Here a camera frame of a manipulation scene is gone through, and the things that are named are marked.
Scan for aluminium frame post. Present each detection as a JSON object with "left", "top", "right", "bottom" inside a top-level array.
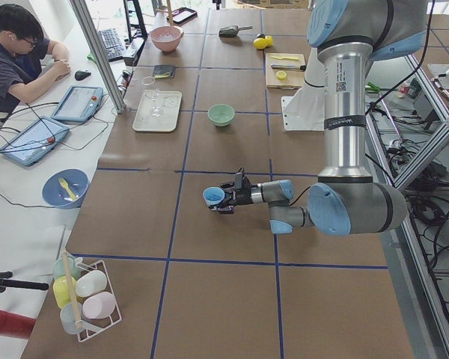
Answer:
[{"left": 70, "top": 0, "right": 126, "bottom": 114}]

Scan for light blue cup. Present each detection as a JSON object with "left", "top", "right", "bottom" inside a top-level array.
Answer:
[{"left": 202, "top": 187, "right": 225, "bottom": 207}]

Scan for pink bowl of ice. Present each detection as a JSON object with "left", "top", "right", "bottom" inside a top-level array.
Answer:
[{"left": 150, "top": 25, "right": 184, "bottom": 53}]

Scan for clear wine glass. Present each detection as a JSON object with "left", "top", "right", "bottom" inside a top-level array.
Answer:
[{"left": 141, "top": 76, "right": 163, "bottom": 117}]

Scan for black computer mouse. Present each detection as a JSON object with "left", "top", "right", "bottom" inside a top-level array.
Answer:
[{"left": 74, "top": 70, "right": 91, "bottom": 82}]

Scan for steel muddler black tip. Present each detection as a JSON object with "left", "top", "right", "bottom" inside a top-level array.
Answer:
[{"left": 270, "top": 64, "right": 306, "bottom": 72}]

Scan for teach pendant near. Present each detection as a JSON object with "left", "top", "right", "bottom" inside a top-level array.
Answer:
[{"left": 0, "top": 117, "right": 70, "bottom": 167}]

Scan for teach pendant far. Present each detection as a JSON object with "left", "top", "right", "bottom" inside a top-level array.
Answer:
[{"left": 51, "top": 86, "right": 104, "bottom": 123}]

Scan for black keyboard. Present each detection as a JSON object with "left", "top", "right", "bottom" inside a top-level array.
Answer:
[{"left": 98, "top": 28, "right": 126, "bottom": 62}]

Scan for green bowl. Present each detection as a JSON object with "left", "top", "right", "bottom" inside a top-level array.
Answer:
[{"left": 207, "top": 104, "right": 235, "bottom": 127}]

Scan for lemon half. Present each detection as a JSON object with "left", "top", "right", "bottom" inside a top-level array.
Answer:
[{"left": 275, "top": 70, "right": 287, "bottom": 81}]

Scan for blue bowl with fork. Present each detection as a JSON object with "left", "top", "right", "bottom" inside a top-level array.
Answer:
[{"left": 42, "top": 168, "right": 90, "bottom": 209}]

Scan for yellow lemon lower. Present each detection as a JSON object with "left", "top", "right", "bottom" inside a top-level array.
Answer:
[{"left": 264, "top": 35, "right": 274, "bottom": 47}]

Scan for yellow lemon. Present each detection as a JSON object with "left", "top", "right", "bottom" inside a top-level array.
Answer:
[
  {"left": 264, "top": 35, "right": 274, "bottom": 47},
  {"left": 253, "top": 37, "right": 268, "bottom": 50}
]

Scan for white cup rack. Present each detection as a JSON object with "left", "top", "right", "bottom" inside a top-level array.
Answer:
[{"left": 52, "top": 251, "right": 122, "bottom": 343}]

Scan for yellow lemon upper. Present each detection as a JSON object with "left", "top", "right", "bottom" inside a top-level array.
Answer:
[{"left": 253, "top": 37, "right": 268, "bottom": 50}]

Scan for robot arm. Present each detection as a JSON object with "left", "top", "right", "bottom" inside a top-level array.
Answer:
[{"left": 203, "top": 1, "right": 427, "bottom": 236}]

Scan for yellow plastic knife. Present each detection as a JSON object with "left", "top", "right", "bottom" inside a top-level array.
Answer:
[{"left": 270, "top": 55, "right": 300, "bottom": 61}]

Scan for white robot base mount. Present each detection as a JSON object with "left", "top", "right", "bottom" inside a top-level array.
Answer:
[{"left": 281, "top": 48, "right": 325, "bottom": 131}]

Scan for seated person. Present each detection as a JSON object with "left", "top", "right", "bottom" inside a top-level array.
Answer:
[{"left": 0, "top": 4, "right": 71, "bottom": 114}]

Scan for teach pendant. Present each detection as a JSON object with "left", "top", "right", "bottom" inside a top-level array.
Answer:
[
  {"left": 51, "top": 86, "right": 104, "bottom": 123},
  {"left": 0, "top": 117, "right": 70, "bottom": 167}
]

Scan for grey yellow folded cloth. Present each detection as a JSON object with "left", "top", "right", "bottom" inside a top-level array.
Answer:
[{"left": 152, "top": 64, "right": 176, "bottom": 79}]

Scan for wooden cutting board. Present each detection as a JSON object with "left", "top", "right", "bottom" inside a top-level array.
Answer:
[{"left": 265, "top": 53, "right": 306, "bottom": 89}]

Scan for cream bear tray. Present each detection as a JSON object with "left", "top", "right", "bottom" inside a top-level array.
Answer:
[{"left": 132, "top": 90, "right": 182, "bottom": 132}]

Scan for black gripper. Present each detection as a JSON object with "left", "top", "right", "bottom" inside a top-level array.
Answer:
[{"left": 208, "top": 179, "right": 253, "bottom": 214}]

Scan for metal ice scoop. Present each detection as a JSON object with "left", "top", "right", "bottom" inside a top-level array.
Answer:
[{"left": 219, "top": 25, "right": 253, "bottom": 38}]

